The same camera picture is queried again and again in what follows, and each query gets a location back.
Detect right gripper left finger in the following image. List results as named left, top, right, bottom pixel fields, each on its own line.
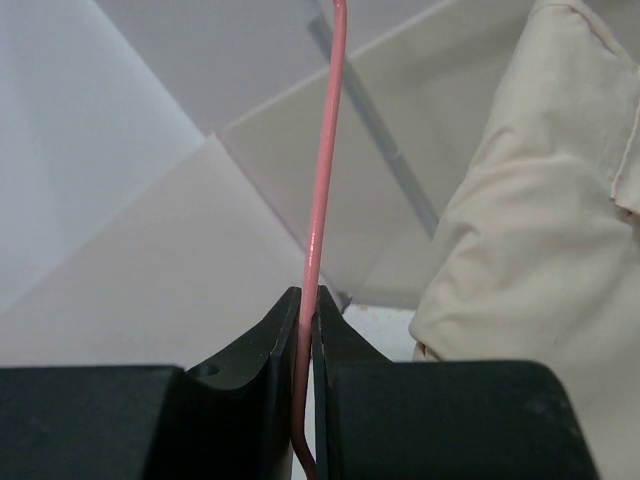
left=1, top=287, right=300, bottom=479

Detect pink wire hanger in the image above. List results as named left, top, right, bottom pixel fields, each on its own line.
left=291, top=1, right=348, bottom=479

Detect beige trousers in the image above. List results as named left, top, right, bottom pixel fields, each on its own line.
left=409, top=1, right=639, bottom=479

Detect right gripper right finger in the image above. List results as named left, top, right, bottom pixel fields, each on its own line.
left=312, top=287, right=599, bottom=479

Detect left white rack stand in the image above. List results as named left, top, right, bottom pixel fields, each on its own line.
left=304, top=59, right=439, bottom=241

